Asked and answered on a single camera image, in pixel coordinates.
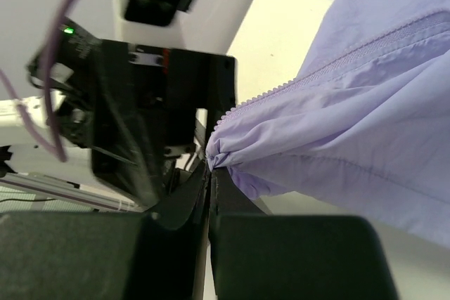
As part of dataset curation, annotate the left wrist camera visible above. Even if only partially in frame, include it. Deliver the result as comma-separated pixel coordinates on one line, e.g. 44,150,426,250
113,0,194,48

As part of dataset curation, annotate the aluminium front rail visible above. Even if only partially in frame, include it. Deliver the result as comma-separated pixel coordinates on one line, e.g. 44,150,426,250
1,174,143,212

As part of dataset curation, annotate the lilac zip-up jacket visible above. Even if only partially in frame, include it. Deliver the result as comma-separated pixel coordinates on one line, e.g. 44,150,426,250
206,0,449,247

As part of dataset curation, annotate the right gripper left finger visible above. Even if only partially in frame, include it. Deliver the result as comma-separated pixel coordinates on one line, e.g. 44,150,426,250
1,164,209,299

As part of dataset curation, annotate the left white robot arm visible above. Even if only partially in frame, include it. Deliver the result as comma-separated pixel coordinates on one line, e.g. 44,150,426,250
1,20,236,207

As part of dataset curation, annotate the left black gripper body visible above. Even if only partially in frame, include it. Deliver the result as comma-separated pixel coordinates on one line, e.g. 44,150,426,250
26,15,238,153

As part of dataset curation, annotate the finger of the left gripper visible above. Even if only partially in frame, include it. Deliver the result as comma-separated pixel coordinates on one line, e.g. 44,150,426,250
91,96,165,207
194,105,227,170

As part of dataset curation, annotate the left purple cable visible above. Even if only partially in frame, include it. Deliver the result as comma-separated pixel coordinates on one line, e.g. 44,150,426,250
0,0,124,163

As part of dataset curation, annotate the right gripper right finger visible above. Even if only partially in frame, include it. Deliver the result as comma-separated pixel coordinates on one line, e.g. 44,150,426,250
210,169,398,299

